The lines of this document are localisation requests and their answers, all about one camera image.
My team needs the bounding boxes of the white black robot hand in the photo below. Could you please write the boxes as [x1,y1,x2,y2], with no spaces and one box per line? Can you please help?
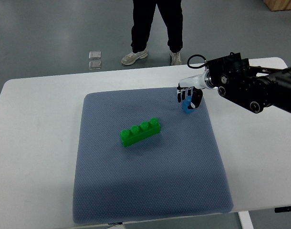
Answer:
[177,74,206,109]

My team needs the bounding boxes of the small blue block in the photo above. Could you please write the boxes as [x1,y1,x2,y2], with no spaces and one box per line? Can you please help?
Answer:
[182,96,195,114]

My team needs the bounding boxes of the long green block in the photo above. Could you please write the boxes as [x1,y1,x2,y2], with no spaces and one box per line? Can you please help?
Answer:
[119,117,161,147]

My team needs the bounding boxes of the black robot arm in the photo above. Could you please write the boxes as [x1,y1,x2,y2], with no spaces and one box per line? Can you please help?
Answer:
[205,52,291,114]

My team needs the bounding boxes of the right beige sneaker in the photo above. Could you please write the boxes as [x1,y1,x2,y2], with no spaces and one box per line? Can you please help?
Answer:
[170,51,183,66]

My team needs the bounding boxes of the beige sneaker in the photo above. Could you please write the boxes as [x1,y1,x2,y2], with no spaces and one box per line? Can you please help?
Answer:
[170,51,183,66]
[121,48,148,66]

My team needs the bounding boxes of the left beige sneaker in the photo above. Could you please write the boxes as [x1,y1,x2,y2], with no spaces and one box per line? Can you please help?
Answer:
[121,48,148,66]

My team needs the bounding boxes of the blue-grey foam mat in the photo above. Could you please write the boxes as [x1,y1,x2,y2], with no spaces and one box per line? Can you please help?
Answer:
[73,88,233,224]

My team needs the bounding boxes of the person in black clothes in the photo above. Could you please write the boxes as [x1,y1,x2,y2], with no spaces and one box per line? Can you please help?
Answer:
[131,0,184,53]

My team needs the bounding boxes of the wooden box corner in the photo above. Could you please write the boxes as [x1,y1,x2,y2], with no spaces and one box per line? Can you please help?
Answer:
[263,0,291,11]

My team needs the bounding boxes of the white table leg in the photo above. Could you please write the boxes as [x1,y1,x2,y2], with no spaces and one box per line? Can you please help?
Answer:
[238,211,254,229]

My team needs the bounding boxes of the black table control panel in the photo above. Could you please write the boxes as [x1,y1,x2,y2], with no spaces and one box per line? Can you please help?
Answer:
[274,206,291,213]

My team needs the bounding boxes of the black cable loop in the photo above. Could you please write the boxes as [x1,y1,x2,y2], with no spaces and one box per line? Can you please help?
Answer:
[187,54,209,70]

